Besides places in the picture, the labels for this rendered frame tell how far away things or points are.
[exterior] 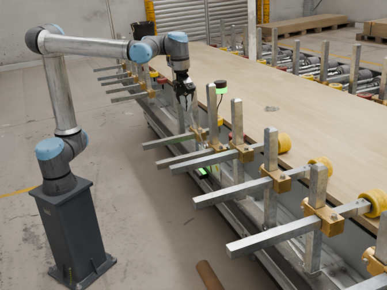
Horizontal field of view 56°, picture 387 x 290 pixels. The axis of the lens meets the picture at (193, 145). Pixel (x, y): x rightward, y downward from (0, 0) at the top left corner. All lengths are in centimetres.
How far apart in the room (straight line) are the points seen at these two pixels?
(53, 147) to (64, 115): 20
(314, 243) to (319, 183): 22
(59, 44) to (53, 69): 26
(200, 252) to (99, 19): 757
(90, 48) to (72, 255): 117
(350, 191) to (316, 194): 28
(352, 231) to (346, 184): 16
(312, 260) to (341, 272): 22
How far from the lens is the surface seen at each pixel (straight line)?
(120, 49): 167
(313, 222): 110
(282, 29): 933
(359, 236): 139
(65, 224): 214
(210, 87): 164
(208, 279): 216
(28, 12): 916
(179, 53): 171
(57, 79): 205
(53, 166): 204
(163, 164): 165
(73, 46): 178
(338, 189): 137
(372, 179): 145
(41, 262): 268
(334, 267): 147
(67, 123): 212
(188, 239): 254
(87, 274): 240
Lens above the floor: 162
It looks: 25 degrees down
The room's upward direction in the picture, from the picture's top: 5 degrees counter-clockwise
